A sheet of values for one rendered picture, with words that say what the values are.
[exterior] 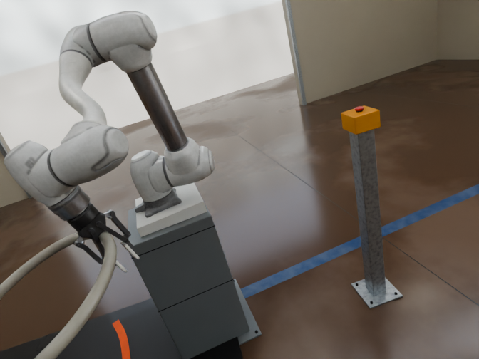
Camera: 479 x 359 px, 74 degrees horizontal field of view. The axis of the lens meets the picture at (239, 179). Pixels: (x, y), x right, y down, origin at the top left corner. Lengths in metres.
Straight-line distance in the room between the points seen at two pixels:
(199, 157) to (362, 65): 5.64
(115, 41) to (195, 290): 1.16
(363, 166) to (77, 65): 1.21
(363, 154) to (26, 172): 1.27
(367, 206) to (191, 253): 0.88
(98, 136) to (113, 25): 0.53
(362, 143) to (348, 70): 5.16
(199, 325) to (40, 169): 1.26
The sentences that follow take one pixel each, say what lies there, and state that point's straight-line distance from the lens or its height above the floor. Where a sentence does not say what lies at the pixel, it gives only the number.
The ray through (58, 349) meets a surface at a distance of 0.79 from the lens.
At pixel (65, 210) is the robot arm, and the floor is 1.23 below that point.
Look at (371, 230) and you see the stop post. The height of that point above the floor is 0.46.
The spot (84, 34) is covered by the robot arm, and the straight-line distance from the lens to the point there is 1.26.
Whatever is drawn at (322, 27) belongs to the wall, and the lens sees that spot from 6.32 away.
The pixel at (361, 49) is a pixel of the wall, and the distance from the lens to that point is 6.78.
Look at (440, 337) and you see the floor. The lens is 1.95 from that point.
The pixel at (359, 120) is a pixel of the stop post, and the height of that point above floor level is 1.06.
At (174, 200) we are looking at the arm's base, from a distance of 1.57.
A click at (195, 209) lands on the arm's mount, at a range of 1.52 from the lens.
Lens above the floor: 1.53
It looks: 24 degrees down
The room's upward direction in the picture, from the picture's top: 16 degrees counter-clockwise
